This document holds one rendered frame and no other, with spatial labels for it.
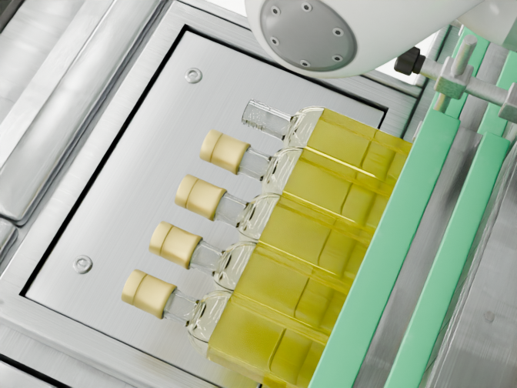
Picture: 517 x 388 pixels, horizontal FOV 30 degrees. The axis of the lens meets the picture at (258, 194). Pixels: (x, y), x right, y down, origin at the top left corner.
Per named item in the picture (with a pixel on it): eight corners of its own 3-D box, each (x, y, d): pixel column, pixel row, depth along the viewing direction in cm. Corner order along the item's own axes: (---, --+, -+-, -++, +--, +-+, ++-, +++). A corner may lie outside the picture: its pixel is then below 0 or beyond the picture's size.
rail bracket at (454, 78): (495, 153, 98) (381, 106, 99) (552, 56, 83) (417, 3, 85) (487, 176, 97) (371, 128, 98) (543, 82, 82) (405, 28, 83)
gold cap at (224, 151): (250, 155, 102) (212, 138, 103) (252, 138, 99) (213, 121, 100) (235, 181, 101) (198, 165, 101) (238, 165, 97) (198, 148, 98)
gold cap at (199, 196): (227, 199, 100) (188, 182, 100) (228, 183, 97) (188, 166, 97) (211, 227, 98) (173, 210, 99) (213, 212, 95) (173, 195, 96)
